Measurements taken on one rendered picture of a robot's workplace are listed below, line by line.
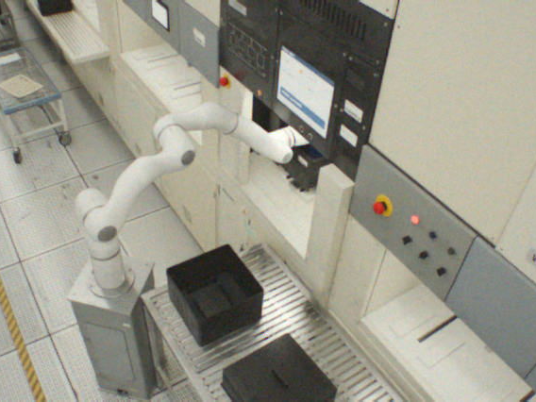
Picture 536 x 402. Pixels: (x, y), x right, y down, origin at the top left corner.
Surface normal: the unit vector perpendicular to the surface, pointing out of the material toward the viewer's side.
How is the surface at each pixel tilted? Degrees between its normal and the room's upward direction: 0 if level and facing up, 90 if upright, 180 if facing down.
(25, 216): 0
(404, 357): 0
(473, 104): 90
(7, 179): 0
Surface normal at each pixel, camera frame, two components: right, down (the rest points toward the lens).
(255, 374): 0.07, -0.74
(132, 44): 0.55, 0.59
